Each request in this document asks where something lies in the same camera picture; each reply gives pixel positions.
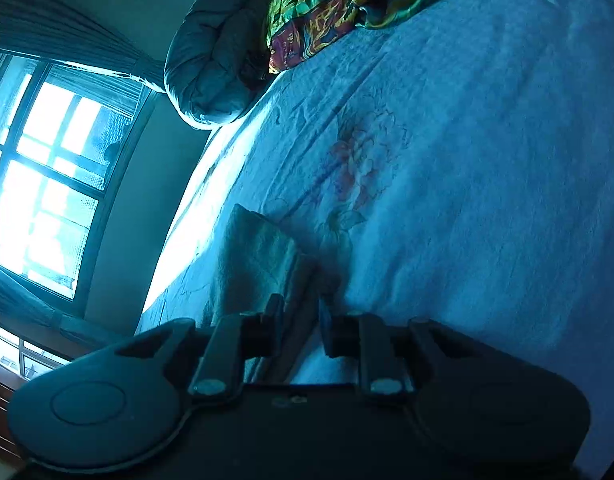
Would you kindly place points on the dark curtain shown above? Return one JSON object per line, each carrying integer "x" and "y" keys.
{"x": 37, "y": 305}
{"x": 62, "y": 35}

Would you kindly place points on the dark cloth on windowsill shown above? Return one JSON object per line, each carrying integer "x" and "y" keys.
{"x": 113, "y": 151}

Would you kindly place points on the grey pants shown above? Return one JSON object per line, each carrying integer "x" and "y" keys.
{"x": 259, "y": 270}

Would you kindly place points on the colourful printed blanket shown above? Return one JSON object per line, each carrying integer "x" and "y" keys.
{"x": 337, "y": 5}

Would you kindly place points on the bed with floral sheet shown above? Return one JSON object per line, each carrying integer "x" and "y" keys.
{"x": 462, "y": 185}

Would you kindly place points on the folded grey quilt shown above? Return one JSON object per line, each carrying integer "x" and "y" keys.
{"x": 212, "y": 55}

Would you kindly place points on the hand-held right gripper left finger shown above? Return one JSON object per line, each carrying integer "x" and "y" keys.
{"x": 274, "y": 321}

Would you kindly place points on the balcony window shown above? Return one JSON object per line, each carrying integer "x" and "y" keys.
{"x": 22, "y": 355}

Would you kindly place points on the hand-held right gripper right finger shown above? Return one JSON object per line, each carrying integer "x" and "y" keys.
{"x": 325, "y": 326}

